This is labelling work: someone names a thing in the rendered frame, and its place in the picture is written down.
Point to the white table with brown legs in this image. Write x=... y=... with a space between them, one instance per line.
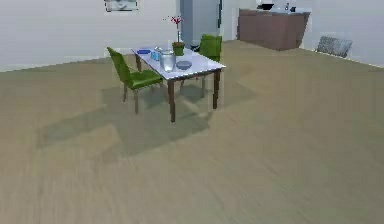
x=196 y=68

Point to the grey bowl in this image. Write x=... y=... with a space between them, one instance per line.
x=184 y=64

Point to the clear glass jug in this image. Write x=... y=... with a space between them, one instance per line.
x=167 y=60

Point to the red flower in green pot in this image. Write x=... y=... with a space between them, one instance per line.
x=178 y=48

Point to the green chair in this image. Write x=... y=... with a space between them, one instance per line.
x=210 y=46
x=135 y=78

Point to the light blue cup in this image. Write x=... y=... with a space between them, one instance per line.
x=155 y=54

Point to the grey fridge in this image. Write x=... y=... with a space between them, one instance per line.
x=199 y=20

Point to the brown kitchen counter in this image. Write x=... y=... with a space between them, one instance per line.
x=271 y=30

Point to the black pan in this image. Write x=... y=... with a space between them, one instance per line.
x=266 y=6

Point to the framed wall picture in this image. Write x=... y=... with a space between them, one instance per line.
x=121 y=4

